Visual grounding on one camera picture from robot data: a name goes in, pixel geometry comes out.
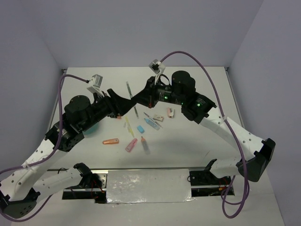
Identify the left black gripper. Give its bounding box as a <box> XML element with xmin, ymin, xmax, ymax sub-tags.
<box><xmin>80</xmin><ymin>89</ymin><xmax>137</xmax><ymax>132</ymax></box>

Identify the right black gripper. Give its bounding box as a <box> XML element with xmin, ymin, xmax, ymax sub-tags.
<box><xmin>131</xmin><ymin>76</ymin><xmax>184</xmax><ymax>108</ymax></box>

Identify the yellow clear pen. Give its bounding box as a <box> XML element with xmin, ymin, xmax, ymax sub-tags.
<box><xmin>125</xmin><ymin>116</ymin><xmax>135</xmax><ymax>138</ymax></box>

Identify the blue clear pen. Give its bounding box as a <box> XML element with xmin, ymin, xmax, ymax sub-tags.
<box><xmin>143</xmin><ymin>112</ymin><xmax>163</xmax><ymax>128</ymax></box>

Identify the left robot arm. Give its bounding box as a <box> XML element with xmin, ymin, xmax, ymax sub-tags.
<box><xmin>0</xmin><ymin>89</ymin><xmax>135</xmax><ymax>222</ymax></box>

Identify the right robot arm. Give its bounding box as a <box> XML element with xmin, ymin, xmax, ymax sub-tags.
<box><xmin>133</xmin><ymin>71</ymin><xmax>276</xmax><ymax>184</ymax></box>

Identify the small white eraser box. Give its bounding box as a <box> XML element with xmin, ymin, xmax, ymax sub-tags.
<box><xmin>153</xmin><ymin>114</ymin><xmax>164</xmax><ymax>122</ymax></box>

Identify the blue highlighter body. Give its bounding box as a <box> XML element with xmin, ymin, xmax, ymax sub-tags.
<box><xmin>144</xmin><ymin>118</ymin><xmax>160</xmax><ymax>130</ymax></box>

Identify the blue marker cap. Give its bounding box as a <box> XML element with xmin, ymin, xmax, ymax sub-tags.
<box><xmin>137</xmin><ymin>126</ymin><xmax>144</xmax><ymax>133</ymax></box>

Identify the teal round organizer container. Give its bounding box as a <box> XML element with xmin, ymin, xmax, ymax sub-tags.
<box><xmin>83</xmin><ymin>123</ymin><xmax>99</xmax><ymax>137</ymax></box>

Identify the pink correction tape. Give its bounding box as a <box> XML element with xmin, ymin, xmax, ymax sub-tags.
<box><xmin>125</xmin><ymin>138</ymin><xmax>138</xmax><ymax>153</ymax></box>

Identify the orange tip highlighter body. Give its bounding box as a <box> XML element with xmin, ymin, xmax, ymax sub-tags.
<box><xmin>141</xmin><ymin>137</ymin><xmax>150</xmax><ymax>154</ymax></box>

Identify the silver foil sheet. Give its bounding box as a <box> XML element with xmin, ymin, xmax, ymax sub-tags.
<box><xmin>106</xmin><ymin>169</ymin><xmax>193</xmax><ymax>204</ymax></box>

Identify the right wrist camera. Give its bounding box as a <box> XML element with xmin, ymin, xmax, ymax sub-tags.
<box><xmin>149</xmin><ymin>59</ymin><xmax>166</xmax><ymax>84</ymax></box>

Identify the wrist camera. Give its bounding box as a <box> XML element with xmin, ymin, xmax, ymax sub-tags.
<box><xmin>87</xmin><ymin>74</ymin><xmax>103</xmax><ymax>96</ymax></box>
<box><xmin>149</xmin><ymin>59</ymin><xmax>166</xmax><ymax>84</ymax></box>

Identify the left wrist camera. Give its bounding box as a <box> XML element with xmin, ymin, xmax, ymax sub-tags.
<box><xmin>87</xmin><ymin>74</ymin><xmax>103</xmax><ymax>96</ymax></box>

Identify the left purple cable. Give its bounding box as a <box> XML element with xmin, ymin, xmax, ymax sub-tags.
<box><xmin>0</xmin><ymin>74</ymin><xmax>90</xmax><ymax>223</ymax></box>

